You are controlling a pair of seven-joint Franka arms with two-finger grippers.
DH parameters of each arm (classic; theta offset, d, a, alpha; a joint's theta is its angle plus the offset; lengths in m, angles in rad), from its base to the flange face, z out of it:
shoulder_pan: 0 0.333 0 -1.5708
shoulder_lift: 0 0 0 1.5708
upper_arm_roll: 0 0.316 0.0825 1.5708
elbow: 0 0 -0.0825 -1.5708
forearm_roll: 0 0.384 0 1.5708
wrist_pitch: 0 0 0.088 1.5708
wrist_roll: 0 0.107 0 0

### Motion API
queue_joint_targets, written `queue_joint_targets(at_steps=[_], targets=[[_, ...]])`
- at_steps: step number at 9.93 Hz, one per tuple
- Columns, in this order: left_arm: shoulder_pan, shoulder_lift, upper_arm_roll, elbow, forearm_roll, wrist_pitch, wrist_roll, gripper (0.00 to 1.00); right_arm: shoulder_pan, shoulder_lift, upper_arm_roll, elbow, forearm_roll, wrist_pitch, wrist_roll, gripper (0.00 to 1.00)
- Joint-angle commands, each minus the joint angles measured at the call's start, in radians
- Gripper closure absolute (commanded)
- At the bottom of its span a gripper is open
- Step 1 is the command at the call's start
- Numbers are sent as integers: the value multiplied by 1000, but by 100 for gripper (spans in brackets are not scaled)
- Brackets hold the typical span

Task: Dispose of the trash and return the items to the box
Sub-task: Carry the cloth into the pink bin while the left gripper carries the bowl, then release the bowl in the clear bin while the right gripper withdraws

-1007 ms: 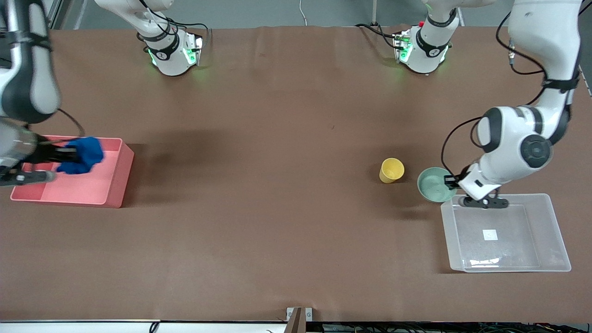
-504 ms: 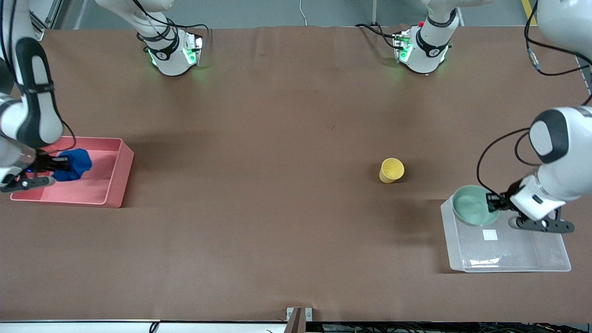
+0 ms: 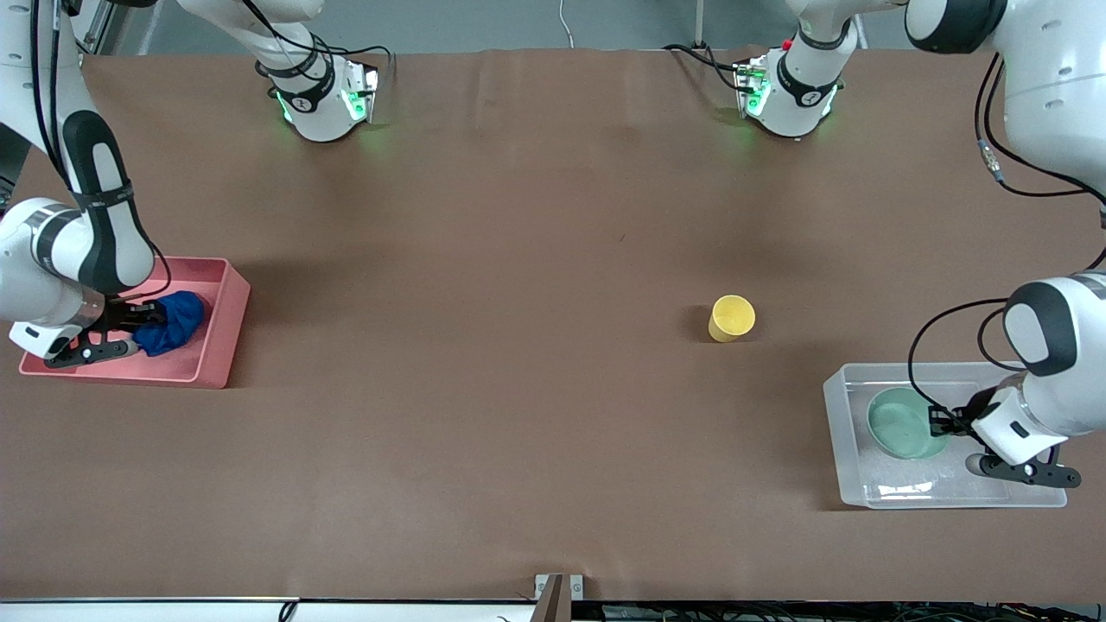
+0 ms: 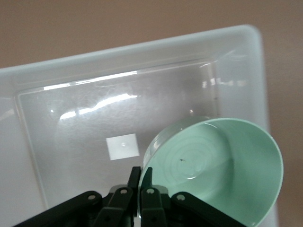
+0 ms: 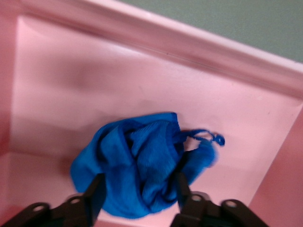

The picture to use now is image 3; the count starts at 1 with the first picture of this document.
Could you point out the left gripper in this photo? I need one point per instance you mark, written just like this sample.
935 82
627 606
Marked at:
965 418

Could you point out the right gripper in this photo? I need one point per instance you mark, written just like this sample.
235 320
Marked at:
123 314

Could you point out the blue glove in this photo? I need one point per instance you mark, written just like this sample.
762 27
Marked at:
173 324

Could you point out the green plastic bowl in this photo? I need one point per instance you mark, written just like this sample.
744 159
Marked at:
903 425

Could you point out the yellow plastic cup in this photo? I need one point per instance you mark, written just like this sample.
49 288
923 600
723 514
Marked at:
731 318

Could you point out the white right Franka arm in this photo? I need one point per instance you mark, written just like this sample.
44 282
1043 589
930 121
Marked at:
104 216

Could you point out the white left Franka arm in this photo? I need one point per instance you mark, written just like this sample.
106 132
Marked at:
1054 345

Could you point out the pink plastic bin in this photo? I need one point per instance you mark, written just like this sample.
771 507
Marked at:
220 328

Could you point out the clear plastic bin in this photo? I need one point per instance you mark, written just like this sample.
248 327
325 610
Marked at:
851 449

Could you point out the brown paper table cover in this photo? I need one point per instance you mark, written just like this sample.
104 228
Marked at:
518 345

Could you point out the aluminium frame profile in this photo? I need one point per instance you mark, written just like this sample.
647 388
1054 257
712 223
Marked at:
95 26

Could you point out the white table edge rail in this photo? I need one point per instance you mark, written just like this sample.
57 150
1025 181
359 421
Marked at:
173 610

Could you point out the metal table edge bracket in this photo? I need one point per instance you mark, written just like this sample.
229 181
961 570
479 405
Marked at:
559 596

